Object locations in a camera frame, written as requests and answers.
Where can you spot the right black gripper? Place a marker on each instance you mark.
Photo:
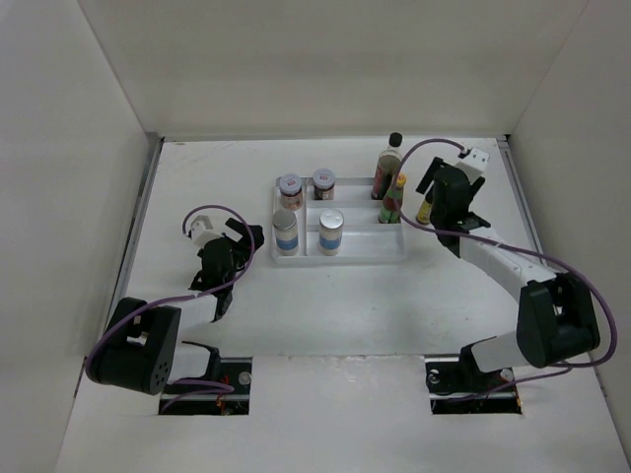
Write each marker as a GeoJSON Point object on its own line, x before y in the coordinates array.
{"type": "Point", "coordinates": [430, 175]}

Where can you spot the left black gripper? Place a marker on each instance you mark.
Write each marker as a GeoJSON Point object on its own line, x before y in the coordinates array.
{"type": "Point", "coordinates": [244, 231]}

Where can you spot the small yellow label bottle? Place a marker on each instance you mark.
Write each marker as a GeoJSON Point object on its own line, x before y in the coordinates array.
{"type": "Point", "coordinates": [424, 213]}

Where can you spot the blue label jar silver lid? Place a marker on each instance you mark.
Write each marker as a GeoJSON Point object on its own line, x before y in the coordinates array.
{"type": "Point", "coordinates": [285, 228]}

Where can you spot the orange spice jar white lid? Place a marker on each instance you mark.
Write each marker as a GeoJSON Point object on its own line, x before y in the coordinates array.
{"type": "Point", "coordinates": [291, 191]}

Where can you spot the dark soy sauce bottle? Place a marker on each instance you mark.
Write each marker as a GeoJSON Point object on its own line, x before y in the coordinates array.
{"type": "Point", "coordinates": [388, 161]}

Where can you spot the red sauce bottle yellow cap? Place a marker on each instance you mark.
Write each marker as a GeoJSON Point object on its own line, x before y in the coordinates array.
{"type": "Point", "coordinates": [390, 210]}

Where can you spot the dark spice jar white lid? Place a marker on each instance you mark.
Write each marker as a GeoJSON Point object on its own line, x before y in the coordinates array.
{"type": "Point", "coordinates": [323, 183]}

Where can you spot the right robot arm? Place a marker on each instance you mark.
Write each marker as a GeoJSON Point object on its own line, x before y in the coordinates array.
{"type": "Point", "coordinates": [556, 317]}

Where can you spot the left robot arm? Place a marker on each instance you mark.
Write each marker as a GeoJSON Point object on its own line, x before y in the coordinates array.
{"type": "Point", "coordinates": [138, 348]}

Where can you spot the white divided organizer tray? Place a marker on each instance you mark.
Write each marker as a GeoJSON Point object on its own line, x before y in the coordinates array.
{"type": "Point", "coordinates": [364, 239]}

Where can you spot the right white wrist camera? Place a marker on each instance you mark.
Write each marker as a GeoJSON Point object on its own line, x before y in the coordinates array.
{"type": "Point", "coordinates": [473, 163]}

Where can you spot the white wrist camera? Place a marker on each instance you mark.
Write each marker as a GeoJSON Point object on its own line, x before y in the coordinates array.
{"type": "Point", "coordinates": [473, 163]}
{"type": "Point", "coordinates": [201, 231]}

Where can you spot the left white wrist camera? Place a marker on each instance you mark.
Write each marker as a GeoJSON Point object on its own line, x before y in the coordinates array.
{"type": "Point", "coordinates": [201, 231]}

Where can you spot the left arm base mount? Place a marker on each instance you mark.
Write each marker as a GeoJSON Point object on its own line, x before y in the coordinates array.
{"type": "Point", "coordinates": [205, 383]}

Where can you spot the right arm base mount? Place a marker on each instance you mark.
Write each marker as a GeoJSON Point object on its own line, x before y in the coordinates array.
{"type": "Point", "coordinates": [452, 392]}

